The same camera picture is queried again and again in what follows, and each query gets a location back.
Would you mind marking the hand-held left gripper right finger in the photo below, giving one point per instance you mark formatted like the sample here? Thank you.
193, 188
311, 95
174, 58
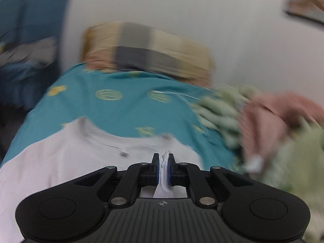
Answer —
170, 170

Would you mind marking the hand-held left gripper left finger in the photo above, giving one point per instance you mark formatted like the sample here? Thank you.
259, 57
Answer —
157, 170

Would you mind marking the white t-shirt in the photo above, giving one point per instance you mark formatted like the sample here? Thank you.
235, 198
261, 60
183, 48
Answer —
60, 162

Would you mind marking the teal patterned bed sheet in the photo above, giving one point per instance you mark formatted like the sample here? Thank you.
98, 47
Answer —
121, 106

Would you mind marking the pink garment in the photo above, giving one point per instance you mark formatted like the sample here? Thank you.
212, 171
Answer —
268, 121

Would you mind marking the beige and grey striped pillow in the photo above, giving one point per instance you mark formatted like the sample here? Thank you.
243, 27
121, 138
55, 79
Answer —
148, 53

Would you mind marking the light green garment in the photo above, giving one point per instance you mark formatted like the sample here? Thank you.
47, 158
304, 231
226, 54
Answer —
298, 157

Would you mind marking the blue curtain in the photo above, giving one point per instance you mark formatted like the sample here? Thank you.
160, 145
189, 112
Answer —
27, 43

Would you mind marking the framed wall picture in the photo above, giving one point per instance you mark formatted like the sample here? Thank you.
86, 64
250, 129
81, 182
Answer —
307, 0

